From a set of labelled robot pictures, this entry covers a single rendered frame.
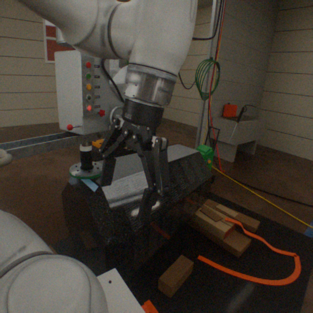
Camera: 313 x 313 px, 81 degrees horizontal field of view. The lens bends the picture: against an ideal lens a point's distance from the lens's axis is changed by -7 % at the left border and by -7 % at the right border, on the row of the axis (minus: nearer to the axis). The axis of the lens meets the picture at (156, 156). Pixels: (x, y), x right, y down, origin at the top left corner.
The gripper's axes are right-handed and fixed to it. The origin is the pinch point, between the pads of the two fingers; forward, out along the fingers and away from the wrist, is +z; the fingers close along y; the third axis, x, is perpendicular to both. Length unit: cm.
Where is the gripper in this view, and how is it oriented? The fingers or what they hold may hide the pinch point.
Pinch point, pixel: (123, 195)
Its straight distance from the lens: 44.2
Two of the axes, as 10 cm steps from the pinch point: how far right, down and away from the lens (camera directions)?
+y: 7.1, 3.9, -5.9
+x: 6.6, -0.7, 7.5
